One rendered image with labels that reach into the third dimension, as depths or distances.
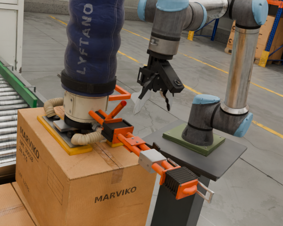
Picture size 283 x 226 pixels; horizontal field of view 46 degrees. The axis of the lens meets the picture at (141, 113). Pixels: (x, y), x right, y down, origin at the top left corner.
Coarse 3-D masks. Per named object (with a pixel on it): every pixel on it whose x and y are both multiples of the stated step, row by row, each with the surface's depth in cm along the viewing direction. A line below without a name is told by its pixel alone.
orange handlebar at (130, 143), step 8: (120, 88) 166; (112, 96) 154; (120, 96) 156; (128, 96) 159; (88, 112) 135; (104, 112) 136; (96, 120) 131; (120, 136) 119; (128, 136) 121; (136, 136) 120; (128, 144) 115; (136, 144) 114; (144, 144) 116; (136, 152) 112; (152, 168) 106; (160, 168) 103; (168, 168) 105; (184, 192) 96; (192, 192) 96
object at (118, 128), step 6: (108, 120) 125; (114, 120) 126; (120, 120) 128; (102, 126) 124; (108, 126) 121; (114, 126) 123; (120, 126) 124; (126, 126) 125; (132, 126) 123; (102, 132) 124; (108, 132) 122; (114, 132) 119; (120, 132) 120; (126, 132) 122; (132, 132) 124; (108, 138) 121; (114, 138) 120
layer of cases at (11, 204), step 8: (8, 184) 167; (16, 184) 168; (0, 192) 161; (8, 192) 162; (16, 192) 164; (0, 200) 156; (8, 200) 156; (16, 200) 157; (24, 200) 158; (0, 208) 151; (8, 208) 152; (16, 208) 153; (24, 208) 154; (0, 216) 146; (8, 216) 147; (16, 216) 148; (24, 216) 149; (32, 216) 150; (0, 224) 142; (8, 224) 143; (16, 224) 144; (24, 224) 145; (32, 224) 145
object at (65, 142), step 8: (40, 120) 147; (48, 120) 146; (56, 120) 144; (48, 128) 141; (56, 128) 140; (56, 136) 135; (64, 136) 135; (72, 136) 135; (64, 144) 130; (72, 144) 130; (88, 144) 134; (72, 152) 127; (80, 152) 129
